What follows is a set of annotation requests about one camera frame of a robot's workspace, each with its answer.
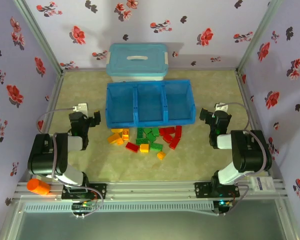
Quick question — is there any orange plastic cylinder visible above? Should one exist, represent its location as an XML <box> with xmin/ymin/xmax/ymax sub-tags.
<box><xmin>26</xmin><ymin>178</ymin><xmax>52</xmax><ymax>196</ymax></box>

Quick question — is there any base controller board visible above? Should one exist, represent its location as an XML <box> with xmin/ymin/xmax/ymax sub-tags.
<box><xmin>71</xmin><ymin>202</ymin><xmax>96</xmax><ymax>211</ymax></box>
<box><xmin>213</xmin><ymin>199</ymin><xmax>234</xmax><ymax>216</ymax></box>

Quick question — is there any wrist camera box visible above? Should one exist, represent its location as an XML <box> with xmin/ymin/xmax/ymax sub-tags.
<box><xmin>73</xmin><ymin>102</ymin><xmax>89</xmax><ymax>113</ymax></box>
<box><xmin>214</xmin><ymin>102</ymin><xmax>229</xmax><ymax>113</ymax></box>

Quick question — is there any blue plastic sorting bin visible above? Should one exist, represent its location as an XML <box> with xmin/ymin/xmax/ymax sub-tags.
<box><xmin>104</xmin><ymin>83</ymin><xmax>138</xmax><ymax>130</ymax></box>
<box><xmin>162</xmin><ymin>79</ymin><xmax>197</xmax><ymax>125</ymax></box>
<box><xmin>133</xmin><ymin>82</ymin><xmax>167</xmax><ymax>127</ymax></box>

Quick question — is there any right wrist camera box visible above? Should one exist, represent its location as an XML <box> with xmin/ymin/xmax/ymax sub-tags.
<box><xmin>214</xmin><ymin>102</ymin><xmax>229</xmax><ymax>113</ymax></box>

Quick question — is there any white labelled box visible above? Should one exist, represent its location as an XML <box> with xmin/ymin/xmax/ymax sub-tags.
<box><xmin>249</xmin><ymin>176</ymin><xmax>275</xmax><ymax>193</ymax></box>

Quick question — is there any aluminium table edge rail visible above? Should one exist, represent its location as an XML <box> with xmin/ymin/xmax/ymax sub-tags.
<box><xmin>235</xmin><ymin>69</ymin><xmax>288</xmax><ymax>186</ymax></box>
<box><xmin>16</xmin><ymin>71</ymin><xmax>65</xmax><ymax>186</ymax></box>

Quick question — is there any grey slotted cable duct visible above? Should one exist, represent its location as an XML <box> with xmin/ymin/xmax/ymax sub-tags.
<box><xmin>23</xmin><ymin>201</ymin><xmax>213</xmax><ymax>213</ymax></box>

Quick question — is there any aluminium frame post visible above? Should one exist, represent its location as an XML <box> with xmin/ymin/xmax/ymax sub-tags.
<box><xmin>13</xmin><ymin>0</ymin><xmax>65</xmax><ymax>75</ymax></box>
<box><xmin>236</xmin><ymin>0</ymin><xmax>284</xmax><ymax>73</ymax></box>

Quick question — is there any light blue lidded storage box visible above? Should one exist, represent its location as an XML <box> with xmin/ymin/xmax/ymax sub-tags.
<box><xmin>105</xmin><ymin>42</ymin><xmax>170</xmax><ymax>83</ymax></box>

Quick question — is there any long yellow lego brick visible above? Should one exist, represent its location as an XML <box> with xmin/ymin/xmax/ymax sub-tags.
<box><xmin>107</xmin><ymin>133</ymin><xmax>122</xmax><ymax>144</ymax></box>

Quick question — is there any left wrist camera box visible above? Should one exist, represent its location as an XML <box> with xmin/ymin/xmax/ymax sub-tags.
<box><xmin>73</xmin><ymin>102</ymin><xmax>89</xmax><ymax>113</ymax></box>

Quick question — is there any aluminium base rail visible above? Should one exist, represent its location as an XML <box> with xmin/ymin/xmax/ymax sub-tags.
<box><xmin>14</xmin><ymin>181</ymin><xmax>289</xmax><ymax>201</ymax></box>

